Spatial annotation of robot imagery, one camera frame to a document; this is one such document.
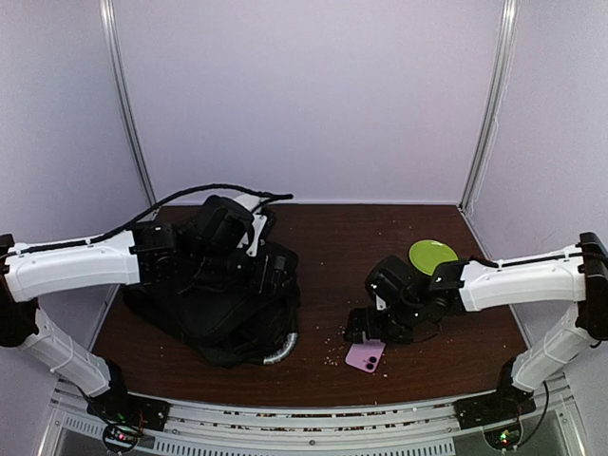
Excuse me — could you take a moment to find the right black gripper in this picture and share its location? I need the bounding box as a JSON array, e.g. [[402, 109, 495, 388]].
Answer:
[[345, 297, 426, 345]]

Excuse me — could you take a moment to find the pink smartphone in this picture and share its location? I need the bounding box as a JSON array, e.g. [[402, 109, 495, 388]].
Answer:
[[345, 339, 386, 373]]

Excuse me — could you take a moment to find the black student backpack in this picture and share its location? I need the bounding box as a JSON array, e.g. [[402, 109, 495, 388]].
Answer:
[[122, 241, 300, 368]]

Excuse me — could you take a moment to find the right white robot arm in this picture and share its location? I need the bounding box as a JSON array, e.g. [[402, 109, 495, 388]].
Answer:
[[344, 232, 607, 420]]

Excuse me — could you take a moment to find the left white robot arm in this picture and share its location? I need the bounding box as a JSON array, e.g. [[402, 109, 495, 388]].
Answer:
[[1, 185, 300, 422]]

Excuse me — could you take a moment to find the green round plate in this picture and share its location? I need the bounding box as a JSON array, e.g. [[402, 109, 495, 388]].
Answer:
[[408, 239, 459, 276]]

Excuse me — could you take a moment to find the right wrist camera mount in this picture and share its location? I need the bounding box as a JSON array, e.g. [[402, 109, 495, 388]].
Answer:
[[374, 294, 388, 312]]

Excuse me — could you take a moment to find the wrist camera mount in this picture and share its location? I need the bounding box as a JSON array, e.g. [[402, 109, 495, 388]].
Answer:
[[236, 195, 268, 257], [374, 294, 388, 312]]

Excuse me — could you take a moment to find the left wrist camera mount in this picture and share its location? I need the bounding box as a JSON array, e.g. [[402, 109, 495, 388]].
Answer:
[[236, 195, 268, 257]]

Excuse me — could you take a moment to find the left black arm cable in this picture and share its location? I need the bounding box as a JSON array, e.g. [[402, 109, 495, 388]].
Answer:
[[18, 188, 295, 253]]

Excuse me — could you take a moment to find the front aluminium rail base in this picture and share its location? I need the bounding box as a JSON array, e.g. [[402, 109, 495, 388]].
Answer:
[[37, 374, 590, 456]]

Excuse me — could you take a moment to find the left aluminium frame post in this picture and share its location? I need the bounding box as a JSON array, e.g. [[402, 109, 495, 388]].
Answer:
[[99, 0, 157, 205]]

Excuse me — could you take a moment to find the aluminium frame post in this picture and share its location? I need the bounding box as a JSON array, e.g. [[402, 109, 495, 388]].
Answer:
[[459, 0, 520, 216], [99, 0, 157, 205]]

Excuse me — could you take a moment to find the right aluminium frame post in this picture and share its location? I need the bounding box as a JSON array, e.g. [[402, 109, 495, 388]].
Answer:
[[459, 0, 520, 216]]

